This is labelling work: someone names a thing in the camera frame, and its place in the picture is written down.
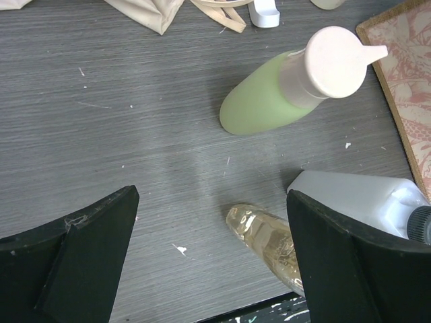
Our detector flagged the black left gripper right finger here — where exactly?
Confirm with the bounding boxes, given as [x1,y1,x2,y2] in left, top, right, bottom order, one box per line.
[286,190,430,322]

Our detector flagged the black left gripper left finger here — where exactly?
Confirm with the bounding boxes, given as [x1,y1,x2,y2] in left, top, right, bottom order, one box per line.
[1,185,139,322]

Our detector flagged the white bottle black cap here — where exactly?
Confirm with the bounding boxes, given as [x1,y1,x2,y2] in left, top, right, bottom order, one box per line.
[288,170,430,245]

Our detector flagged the clear amber liquid bottle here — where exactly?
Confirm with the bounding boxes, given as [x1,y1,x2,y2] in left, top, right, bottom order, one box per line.
[226,204,305,297]

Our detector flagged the green lotion pump bottle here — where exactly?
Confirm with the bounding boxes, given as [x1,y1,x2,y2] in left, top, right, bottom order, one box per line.
[220,26,388,135]

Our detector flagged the brown canvas bag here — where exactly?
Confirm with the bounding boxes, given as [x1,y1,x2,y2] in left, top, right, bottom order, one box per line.
[356,1,430,198]

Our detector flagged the beige cylindrical bottle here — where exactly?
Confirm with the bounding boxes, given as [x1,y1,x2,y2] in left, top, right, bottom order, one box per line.
[310,0,345,10]

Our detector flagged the beige cargo shorts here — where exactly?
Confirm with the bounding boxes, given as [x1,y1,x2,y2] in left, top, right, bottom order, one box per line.
[0,0,253,36]

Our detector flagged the white metal clothes rack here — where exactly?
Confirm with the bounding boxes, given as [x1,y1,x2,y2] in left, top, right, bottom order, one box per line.
[248,0,280,28]

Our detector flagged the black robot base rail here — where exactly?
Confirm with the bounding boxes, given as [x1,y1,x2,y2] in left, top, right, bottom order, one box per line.
[215,292,311,323]

